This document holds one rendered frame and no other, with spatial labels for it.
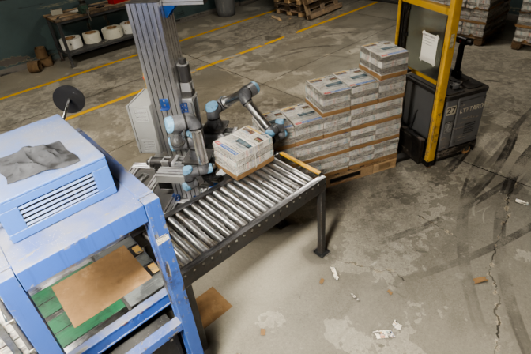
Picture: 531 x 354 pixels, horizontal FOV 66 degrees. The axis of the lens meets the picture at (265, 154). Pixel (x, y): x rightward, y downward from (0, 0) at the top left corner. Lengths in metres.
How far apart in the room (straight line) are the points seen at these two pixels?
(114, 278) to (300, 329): 1.35
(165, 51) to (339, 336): 2.41
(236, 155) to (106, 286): 1.21
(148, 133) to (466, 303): 2.81
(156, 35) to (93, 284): 1.76
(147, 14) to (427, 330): 2.98
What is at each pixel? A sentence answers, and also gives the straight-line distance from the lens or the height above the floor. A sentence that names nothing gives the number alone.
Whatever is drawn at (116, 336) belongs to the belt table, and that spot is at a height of 0.74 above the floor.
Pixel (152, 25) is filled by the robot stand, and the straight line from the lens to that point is 3.24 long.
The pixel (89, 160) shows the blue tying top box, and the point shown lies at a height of 1.75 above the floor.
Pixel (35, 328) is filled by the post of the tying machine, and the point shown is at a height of 1.26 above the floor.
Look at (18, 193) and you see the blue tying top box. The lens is 1.83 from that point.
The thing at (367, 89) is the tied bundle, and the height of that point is 1.01.
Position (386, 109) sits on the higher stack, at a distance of 4.16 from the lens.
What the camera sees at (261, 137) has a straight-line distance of 3.15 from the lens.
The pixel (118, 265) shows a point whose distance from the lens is 2.72.
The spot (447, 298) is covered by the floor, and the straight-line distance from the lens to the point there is 3.48.
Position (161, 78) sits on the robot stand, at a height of 1.45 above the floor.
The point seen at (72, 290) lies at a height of 0.80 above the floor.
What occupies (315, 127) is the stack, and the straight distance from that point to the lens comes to 3.81.
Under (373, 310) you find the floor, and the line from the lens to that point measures 3.30.
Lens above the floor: 2.66
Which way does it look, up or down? 34 degrees down
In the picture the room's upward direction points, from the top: 5 degrees counter-clockwise
